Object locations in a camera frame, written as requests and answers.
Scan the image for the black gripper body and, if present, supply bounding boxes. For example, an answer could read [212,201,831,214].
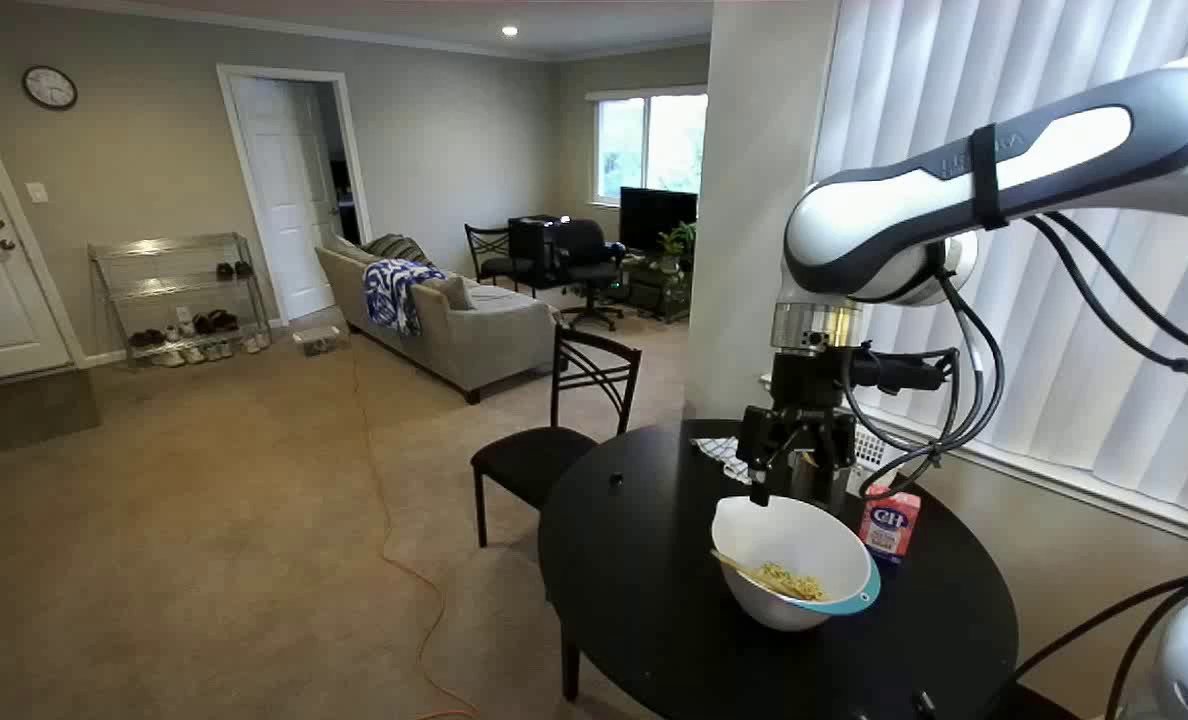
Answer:
[733,343,864,487]

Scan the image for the white bowl with teal band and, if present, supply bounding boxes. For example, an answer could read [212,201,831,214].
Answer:
[709,492,884,635]

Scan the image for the yellow food substance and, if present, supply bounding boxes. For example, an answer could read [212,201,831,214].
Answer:
[747,559,831,603]

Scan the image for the pink sugar box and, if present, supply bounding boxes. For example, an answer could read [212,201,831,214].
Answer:
[856,485,924,571]

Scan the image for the round black table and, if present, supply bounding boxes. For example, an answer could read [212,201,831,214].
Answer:
[537,418,1025,720]

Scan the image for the green house plant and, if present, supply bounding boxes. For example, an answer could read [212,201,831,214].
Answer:
[653,221,700,319]

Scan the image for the black metal dining chair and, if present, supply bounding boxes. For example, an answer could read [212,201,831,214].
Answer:
[470,319,646,552]

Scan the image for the black television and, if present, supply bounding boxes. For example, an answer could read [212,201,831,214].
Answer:
[618,183,700,257]

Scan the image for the black office chair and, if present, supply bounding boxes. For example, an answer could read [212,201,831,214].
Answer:
[552,216,632,332]

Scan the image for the white vertical blinds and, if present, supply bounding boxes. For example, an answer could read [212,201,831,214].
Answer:
[806,0,1188,528]

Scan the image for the bright window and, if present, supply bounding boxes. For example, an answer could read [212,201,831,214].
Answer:
[591,88,712,214]

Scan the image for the dark desk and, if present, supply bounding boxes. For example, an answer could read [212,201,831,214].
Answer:
[506,214,573,293]

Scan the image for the grey sofa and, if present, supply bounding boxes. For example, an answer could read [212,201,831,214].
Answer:
[311,234,562,405]

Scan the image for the black armchair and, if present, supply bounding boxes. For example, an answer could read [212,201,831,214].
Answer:
[461,221,537,293]

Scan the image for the blue white patterned blanket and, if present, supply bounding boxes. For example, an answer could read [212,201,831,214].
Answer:
[360,257,445,338]

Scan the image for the white interior door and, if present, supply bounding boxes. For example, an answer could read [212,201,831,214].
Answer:
[224,72,341,326]

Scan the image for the glass shoe rack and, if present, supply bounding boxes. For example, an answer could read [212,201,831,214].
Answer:
[89,227,278,369]

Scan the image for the brown door mat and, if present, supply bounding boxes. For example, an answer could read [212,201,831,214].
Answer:
[0,369,106,468]

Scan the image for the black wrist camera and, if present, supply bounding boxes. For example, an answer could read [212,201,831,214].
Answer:
[856,350,961,395]

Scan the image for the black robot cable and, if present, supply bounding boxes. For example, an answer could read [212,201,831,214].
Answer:
[844,203,1188,499]

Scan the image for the black base cable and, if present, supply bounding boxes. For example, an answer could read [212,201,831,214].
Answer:
[1007,564,1188,720]

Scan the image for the round wall clock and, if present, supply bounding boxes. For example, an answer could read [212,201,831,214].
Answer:
[22,60,85,116]

